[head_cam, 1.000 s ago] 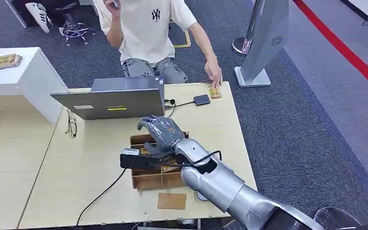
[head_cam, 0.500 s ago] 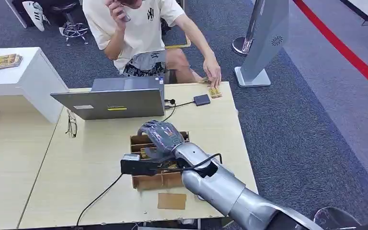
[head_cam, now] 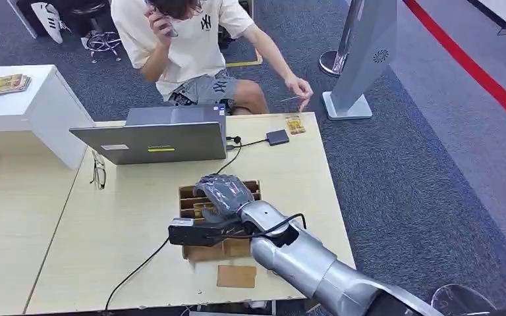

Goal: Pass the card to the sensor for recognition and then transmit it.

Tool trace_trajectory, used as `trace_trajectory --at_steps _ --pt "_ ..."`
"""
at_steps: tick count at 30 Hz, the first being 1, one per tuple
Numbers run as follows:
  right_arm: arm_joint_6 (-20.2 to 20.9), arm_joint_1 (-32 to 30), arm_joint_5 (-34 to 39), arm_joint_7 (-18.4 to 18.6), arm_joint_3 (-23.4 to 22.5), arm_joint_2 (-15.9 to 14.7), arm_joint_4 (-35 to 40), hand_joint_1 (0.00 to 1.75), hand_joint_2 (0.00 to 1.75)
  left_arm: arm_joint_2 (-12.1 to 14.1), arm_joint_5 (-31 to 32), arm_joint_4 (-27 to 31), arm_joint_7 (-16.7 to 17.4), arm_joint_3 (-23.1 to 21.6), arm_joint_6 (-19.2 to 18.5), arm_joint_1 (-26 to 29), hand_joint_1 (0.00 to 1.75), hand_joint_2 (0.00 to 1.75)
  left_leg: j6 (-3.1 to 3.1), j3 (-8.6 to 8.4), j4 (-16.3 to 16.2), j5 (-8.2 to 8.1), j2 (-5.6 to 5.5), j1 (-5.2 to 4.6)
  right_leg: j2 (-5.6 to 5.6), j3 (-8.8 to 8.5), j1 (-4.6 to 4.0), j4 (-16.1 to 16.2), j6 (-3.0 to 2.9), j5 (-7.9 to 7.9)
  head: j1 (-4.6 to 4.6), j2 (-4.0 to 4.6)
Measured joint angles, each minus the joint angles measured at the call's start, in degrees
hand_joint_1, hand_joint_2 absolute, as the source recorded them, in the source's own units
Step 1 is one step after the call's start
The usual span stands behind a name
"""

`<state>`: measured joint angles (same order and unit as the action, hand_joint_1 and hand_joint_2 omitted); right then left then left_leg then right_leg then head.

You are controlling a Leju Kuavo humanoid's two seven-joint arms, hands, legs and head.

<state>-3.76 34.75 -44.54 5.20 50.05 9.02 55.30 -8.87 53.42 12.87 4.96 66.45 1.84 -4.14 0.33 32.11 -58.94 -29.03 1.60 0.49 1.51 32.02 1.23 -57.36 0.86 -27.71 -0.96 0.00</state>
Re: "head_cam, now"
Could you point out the person's left hand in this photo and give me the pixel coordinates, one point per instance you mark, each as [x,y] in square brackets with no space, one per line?
[300,87]

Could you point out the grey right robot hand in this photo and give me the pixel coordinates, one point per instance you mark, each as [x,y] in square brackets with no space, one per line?
[224,194]

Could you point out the person's right hand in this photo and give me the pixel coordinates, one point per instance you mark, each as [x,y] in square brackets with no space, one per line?
[160,24]

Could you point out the smartphone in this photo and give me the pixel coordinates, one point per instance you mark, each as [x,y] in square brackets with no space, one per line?
[171,28]

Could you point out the thin pale card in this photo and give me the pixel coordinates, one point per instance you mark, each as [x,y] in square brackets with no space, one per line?
[290,99]

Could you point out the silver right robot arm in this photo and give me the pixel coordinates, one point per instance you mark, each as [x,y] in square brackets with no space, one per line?
[305,261]

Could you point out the yellow printed card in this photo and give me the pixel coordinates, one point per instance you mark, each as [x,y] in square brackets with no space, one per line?
[295,124]

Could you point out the person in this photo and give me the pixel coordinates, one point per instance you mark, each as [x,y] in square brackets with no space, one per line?
[192,52]

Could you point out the chrome stanchion pole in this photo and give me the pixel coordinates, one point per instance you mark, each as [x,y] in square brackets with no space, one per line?
[333,61]

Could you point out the dark grey usb hub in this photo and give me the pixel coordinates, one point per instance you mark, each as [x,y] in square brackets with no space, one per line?
[277,137]

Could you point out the wooden card box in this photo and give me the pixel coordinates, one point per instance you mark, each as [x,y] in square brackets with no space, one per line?
[235,251]

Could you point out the chrome chair base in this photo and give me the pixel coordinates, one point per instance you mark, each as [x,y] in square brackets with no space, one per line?
[102,43]

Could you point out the grey kiosk stand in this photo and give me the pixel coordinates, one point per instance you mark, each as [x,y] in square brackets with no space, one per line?
[366,56]

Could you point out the brown cardboard piece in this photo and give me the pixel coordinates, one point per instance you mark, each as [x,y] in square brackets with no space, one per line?
[236,277]

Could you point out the grey laptop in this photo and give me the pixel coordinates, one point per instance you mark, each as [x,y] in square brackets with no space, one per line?
[157,141]

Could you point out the white sneaker with black stripes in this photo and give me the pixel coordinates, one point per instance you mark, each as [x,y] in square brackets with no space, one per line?
[48,19]

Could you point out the black-rimmed eyeglasses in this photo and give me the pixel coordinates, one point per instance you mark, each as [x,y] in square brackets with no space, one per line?
[99,174]

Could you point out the white cabinet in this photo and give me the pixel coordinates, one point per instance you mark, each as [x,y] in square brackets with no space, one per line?
[39,104]

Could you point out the stack of printed cards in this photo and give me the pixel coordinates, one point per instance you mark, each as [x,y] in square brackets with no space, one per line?
[6,84]

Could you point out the round dark glossy object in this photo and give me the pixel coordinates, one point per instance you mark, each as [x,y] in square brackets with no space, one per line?
[462,301]

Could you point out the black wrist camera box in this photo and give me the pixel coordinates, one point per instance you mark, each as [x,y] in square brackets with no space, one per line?
[192,233]

